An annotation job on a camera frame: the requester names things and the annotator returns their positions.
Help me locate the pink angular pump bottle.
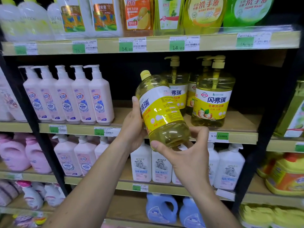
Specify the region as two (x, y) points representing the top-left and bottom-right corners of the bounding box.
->
(52, 135), (82, 176)
(73, 136), (97, 175)
(94, 137), (110, 161)

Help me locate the round white bottle green pump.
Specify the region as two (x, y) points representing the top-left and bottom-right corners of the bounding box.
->
(0, 0), (27, 42)
(18, 0), (54, 41)

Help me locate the person's left forearm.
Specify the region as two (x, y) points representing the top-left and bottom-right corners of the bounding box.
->
(42, 139), (133, 228)

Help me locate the orange bottle lemon label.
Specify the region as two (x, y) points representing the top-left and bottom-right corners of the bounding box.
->
(119, 0), (155, 37)

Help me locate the white bottle colourful label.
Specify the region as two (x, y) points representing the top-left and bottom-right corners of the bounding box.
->
(89, 0), (124, 38)
(56, 0), (95, 39)

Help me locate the yellow orange detergent jug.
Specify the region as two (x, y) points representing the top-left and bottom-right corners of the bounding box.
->
(257, 151), (279, 179)
(265, 153), (304, 197)

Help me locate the light blue detergent jug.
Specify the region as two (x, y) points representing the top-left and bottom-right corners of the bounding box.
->
(145, 193), (179, 225)
(179, 197), (206, 228)

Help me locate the tall yellow green bottle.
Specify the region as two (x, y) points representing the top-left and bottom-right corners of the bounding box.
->
(153, 0), (186, 36)

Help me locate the person's right hand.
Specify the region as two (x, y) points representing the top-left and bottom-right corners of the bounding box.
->
(150, 125), (211, 191)

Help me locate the person's left hand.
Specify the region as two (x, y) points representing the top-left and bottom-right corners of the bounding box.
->
(117, 96), (148, 154)

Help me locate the person's right forearm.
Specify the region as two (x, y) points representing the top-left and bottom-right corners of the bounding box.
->
(189, 179), (243, 228)

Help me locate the small white bottle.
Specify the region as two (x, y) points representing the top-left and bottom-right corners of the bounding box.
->
(47, 2), (66, 40)

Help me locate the round yellow hand wash bottle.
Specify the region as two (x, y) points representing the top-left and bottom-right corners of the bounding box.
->
(183, 0), (228, 35)

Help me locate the pink detergent jug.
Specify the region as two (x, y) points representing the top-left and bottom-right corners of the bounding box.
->
(25, 136), (52, 174)
(0, 134), (32, 172)

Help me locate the white bottle floral label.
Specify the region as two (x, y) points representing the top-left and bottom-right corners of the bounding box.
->
(0, 66), (28, 122)
(0, 102), (14, 122)

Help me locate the wooden shelf rack black frame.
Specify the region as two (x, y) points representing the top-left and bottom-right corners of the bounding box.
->
(0, 0), (304, 228)

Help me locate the white baby label bottle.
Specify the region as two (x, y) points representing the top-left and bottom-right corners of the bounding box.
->
(151, 149), (173, 184)
(171, 144), (188, 186)
(130, 142), (152, 183)

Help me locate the plain white label card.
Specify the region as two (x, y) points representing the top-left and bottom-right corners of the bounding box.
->
(215, 188), (236, 201)

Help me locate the round green hand wash bottle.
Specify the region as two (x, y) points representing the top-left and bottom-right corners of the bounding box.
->
(223, 0), (275, 28)

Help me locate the yellow dish soap pump bottle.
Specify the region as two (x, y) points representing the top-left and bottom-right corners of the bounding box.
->
(191, 55), (236, 128)
(185, 55), (213, 116)
(164, 55), (189, 116)
(135, 70), (192, 149)

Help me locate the purple yellow detergent pouch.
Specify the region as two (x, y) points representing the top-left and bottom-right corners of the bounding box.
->
(13, 213), (48, 227)

